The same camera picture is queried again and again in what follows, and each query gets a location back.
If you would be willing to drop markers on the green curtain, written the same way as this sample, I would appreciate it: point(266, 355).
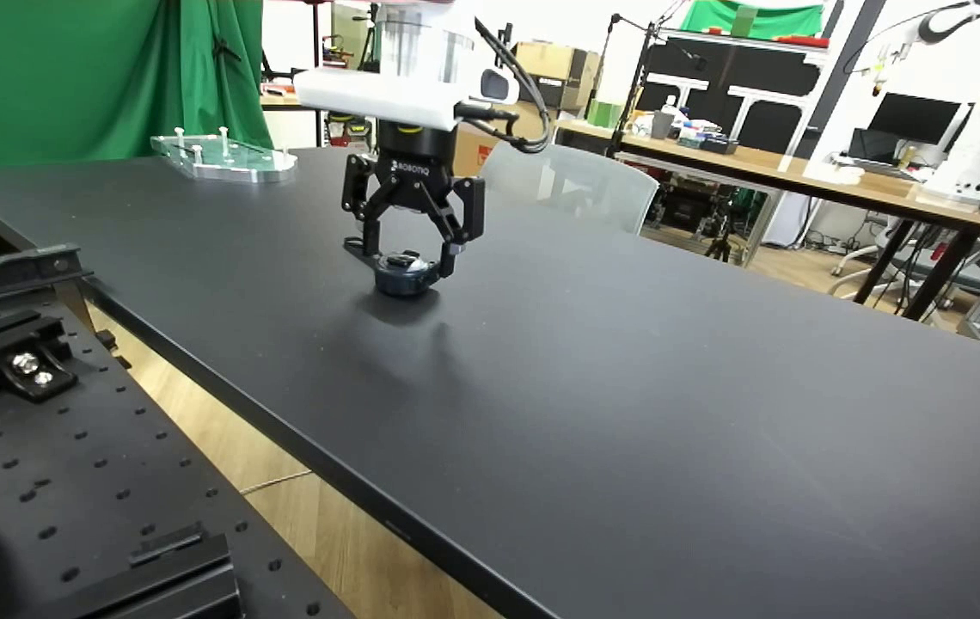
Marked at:
point(86, 87)

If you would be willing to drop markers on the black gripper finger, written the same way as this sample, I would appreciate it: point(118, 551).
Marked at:
point(462, 224)
point(369, 212)

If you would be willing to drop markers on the long wooden desk black legs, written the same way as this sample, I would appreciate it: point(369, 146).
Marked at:
point(810, 174)

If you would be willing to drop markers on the black computer monitor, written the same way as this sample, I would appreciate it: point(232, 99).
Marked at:
point(913, 117)

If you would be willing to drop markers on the black metal rail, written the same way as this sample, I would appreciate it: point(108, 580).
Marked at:
point(8, 286)

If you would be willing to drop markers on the round plate with bolts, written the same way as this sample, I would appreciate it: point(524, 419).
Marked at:
point(221, 156)

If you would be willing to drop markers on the black perforated breadboard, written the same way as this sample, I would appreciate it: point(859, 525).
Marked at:
point(86, 482)

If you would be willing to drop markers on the black clamp with silver bolts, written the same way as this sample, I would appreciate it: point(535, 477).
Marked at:
point(36, 369)

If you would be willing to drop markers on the green cloth on shelf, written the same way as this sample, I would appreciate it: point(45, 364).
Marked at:
point(757, 18)

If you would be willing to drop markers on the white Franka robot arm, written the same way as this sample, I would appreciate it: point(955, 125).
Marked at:
point(395, 84)

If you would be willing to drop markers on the brown cardboard box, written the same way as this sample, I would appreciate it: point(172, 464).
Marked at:
point(551, 66)

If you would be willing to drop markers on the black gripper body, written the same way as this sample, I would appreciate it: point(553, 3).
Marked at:
point(414, 146)

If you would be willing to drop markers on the black wall panels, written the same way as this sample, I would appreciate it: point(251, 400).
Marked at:
point(740, 84)

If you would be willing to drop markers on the grey mesh chair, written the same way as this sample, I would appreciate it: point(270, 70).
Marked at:
point(575, 182)

